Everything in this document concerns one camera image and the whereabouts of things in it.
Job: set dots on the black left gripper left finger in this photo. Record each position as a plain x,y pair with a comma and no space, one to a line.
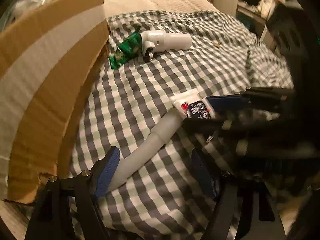
51,218

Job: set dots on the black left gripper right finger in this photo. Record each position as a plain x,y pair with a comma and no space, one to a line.
259,218

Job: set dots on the white wardrobe shelf unit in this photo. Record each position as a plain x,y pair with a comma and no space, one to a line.
254,15

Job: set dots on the green snack packet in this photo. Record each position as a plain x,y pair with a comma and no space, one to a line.
127,50

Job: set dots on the brown cardboard box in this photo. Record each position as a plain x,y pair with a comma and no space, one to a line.
50,58

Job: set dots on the frosted translucent plastic tube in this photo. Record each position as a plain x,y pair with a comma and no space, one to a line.
159,136

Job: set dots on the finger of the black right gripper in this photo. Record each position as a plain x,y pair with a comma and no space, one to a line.
235,129
262,98

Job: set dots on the white red-black snack packet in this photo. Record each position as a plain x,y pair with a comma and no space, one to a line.
191,105

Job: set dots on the grey checkered cloth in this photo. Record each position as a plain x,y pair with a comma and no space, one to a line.
163,200

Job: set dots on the white plastic spray device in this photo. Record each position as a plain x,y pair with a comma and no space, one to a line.
156,41

